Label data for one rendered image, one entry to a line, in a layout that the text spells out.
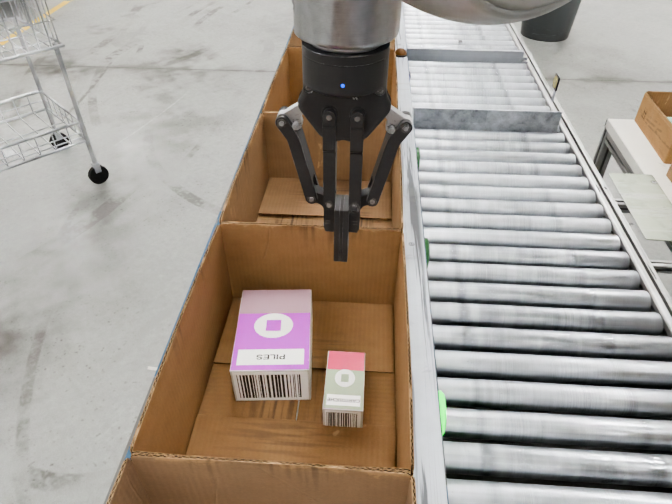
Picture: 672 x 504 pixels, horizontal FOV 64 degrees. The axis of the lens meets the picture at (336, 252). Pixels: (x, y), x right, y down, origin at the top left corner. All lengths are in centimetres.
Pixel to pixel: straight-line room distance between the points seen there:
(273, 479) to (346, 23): 44
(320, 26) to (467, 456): 71
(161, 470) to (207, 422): 19
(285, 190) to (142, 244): 148
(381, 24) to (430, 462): 55
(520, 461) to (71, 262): 211
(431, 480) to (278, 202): 67
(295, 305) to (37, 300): 177
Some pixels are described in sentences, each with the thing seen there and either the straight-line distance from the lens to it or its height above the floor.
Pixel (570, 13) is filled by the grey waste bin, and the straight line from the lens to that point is 513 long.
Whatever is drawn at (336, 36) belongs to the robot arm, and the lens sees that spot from 44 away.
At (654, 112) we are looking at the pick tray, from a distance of 194.
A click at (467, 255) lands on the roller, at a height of 74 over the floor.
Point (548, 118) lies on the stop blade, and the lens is 187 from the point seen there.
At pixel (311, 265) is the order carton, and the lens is 88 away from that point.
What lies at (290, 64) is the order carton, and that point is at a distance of 155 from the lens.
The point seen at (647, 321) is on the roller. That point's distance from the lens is 127.
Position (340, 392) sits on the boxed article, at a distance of 76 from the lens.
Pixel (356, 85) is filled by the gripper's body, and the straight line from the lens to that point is 46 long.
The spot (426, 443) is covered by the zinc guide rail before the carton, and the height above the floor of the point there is 89.
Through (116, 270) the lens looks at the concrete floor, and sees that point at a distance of 250.
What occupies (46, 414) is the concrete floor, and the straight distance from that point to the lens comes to 209.
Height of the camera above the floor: 156
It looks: 40 degrees down
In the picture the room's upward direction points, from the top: straight up
